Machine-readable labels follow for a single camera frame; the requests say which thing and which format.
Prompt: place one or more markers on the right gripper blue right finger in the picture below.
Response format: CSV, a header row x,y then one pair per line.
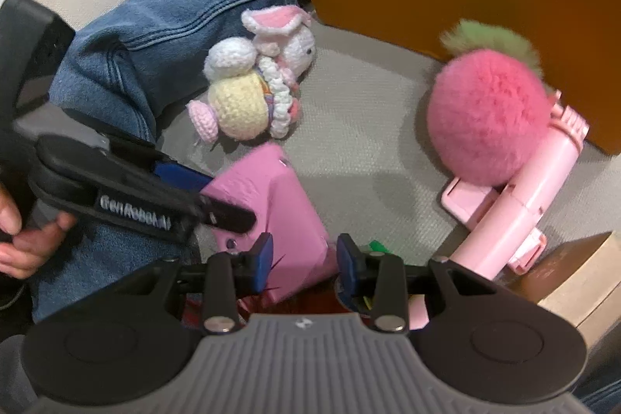
x,y
379,278

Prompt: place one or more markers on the crocheted bunny doll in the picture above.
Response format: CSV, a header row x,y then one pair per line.
x,y
253,84

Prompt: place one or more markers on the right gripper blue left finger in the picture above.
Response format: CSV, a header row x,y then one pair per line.
x,y
229,277

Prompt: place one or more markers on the left leg in blue jeans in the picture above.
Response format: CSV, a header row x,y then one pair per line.
x,y
124,69

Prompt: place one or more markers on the small brown cardboard box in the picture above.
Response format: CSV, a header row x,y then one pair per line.
x,y
579,281

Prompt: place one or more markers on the pink card wallet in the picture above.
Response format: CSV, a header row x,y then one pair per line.
x,y
264,181

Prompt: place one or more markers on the person's left hand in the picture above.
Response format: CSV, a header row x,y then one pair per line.
x,y
29,249

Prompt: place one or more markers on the pink cylindrical phone holder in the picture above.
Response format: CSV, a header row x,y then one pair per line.
x,y
504,224

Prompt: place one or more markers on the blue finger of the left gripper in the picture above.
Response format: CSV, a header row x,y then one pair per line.
x,y
182,177

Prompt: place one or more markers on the pink fluffy strawberry plush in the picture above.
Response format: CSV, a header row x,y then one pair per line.
x,y
488,109

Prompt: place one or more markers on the red feather cat toy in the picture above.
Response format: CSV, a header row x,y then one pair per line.
x,y
320,298

